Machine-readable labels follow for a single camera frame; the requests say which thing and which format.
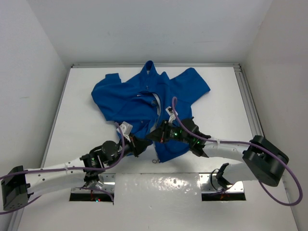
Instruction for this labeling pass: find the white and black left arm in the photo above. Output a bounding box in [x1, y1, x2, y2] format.
[0, 136, 151, 215]

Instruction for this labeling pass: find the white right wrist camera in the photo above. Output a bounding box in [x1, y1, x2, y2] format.
[166, 106, 178, 124]

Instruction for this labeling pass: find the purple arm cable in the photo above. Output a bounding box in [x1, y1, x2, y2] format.
[172, 96, 304, 206]
[0, 122, 126, 215]

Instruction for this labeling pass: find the blue zip-up jacket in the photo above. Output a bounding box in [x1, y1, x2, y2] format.
[91, 59, 212, 164]

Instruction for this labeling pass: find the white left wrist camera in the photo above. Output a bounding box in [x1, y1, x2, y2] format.
[116, 121, 133, 140]

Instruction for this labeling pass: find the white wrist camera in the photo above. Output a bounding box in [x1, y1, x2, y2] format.
[166, 106, 178, 124]
[116, 121, 133, 140]

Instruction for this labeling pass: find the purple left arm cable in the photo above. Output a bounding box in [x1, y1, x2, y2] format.
[0, 122, 126, 215]

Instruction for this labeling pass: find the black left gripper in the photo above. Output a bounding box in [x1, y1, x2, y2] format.
[107, 132, 151, 166]

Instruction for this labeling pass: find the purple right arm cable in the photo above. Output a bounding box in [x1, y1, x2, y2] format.
[172, 96, 304, 206]

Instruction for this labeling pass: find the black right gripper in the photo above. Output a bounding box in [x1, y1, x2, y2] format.
[145, 119, 192, 145]

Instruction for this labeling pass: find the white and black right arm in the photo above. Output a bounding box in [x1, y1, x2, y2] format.
[146, 118, 289, 189]

